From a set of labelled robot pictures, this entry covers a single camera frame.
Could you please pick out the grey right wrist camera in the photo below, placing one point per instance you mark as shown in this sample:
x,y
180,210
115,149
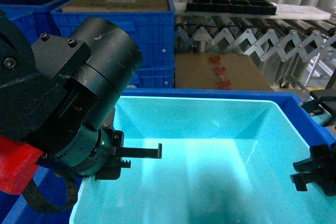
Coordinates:
x,y
320,105

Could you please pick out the black compartment tray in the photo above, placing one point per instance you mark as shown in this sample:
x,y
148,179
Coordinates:
x,y
249,7

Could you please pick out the brown cardboard box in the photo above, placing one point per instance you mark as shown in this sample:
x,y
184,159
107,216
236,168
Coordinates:
x,y
218,72

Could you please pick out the blue crate with cardboard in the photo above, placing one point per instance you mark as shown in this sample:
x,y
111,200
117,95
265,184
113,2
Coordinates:
x,y
152,31

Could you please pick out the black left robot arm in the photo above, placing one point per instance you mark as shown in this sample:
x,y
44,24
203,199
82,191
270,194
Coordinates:
x,y
57,93

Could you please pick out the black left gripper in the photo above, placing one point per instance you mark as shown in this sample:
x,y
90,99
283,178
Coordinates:
x,y
80,150

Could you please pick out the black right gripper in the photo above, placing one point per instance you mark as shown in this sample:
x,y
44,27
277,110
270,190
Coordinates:
x,y
322,163

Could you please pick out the large blue plastic bin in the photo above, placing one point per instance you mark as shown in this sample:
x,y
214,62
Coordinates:
x,y
302,113

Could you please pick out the grey expandable roller conveyor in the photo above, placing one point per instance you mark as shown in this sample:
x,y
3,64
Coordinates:
x,y
290,54

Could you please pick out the brown cardboard sheet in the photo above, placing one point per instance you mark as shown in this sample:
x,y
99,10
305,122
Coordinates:
x,y
104,6

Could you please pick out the light teal plastic bin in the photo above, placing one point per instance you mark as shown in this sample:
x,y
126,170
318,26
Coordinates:
x,y
199,163

